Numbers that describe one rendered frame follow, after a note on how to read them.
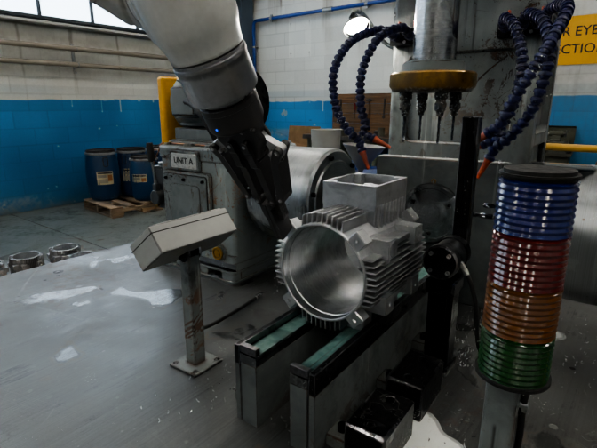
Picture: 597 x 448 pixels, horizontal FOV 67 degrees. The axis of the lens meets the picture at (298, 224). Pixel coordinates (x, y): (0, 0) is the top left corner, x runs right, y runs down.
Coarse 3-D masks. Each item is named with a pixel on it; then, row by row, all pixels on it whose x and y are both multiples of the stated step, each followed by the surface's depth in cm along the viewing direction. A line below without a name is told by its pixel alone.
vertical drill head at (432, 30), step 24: (432, 0) 89; (456, 0) 89; (432, 24) 90; (456, 24) 90; (432, 48) 91; (456, 48) 92; (408, 72) 90; (432, 72) 88; (456, 72) 88; (408, 96) 94; (456, 96) 98
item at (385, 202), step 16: (352, 176) 83; (368, 176) 83; (384, 176) 81; (336, 192) 74; (352, 192) 73; (368, 192) 71; (384, 192) 72; (400, 192) 78; (368, 208) 71; (384, 208) 73; (400, 208) 78; (384, 224) 74
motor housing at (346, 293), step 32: (320, 224) 68; (352, 224) 68; (288, 256) 75; (320, 256) 83; (416, 256) 77; (288, 288) 74; (320, 288) 79; (352, 288) 82; (384, 288) 68; (320, 320) 72
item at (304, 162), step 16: (288, 160) 108; (304, 160) 106; (320, 160) 104; (336, 160) 109; (304, 176) 103; (320, 176) 105; (336, 176) 110; (304, 192) 102; (320, 192) 105; (256, 208) 112; (288, 208) 105; (304, 208) 103; (320, 208) 106; (256, 224) 118
